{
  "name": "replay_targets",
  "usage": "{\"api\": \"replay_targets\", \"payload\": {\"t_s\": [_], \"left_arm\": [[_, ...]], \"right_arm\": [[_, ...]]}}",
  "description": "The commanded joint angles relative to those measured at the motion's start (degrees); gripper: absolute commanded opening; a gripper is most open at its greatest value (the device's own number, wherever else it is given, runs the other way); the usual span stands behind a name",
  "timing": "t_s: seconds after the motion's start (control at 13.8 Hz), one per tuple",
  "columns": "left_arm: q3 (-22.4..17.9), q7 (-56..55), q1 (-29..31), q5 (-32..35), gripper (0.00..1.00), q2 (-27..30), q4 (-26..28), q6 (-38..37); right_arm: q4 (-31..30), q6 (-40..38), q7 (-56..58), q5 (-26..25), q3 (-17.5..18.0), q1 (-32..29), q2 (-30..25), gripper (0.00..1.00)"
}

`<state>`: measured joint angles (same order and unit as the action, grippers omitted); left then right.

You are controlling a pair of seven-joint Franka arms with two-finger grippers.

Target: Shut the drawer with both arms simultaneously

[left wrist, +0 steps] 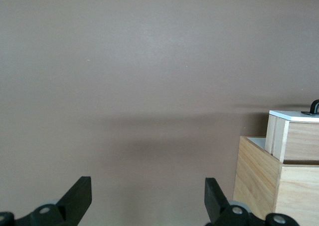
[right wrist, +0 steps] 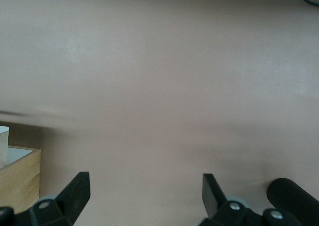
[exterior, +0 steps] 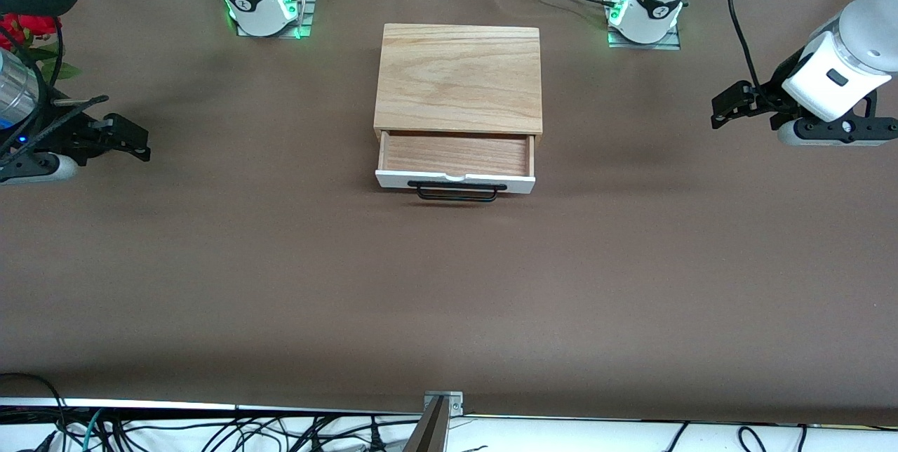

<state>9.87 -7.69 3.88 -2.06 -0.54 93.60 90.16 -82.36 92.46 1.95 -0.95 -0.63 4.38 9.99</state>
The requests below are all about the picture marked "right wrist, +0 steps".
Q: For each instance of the black ribbed tube vase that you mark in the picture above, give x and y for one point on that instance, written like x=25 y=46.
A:
x=294 y=193

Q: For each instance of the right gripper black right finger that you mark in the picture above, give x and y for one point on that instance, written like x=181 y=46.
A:
x=214 y=201

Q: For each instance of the wooden drawer cabinet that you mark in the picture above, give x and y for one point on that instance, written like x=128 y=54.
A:
x=20 y=178

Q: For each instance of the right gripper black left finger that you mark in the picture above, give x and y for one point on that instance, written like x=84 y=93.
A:
x=74 y=196

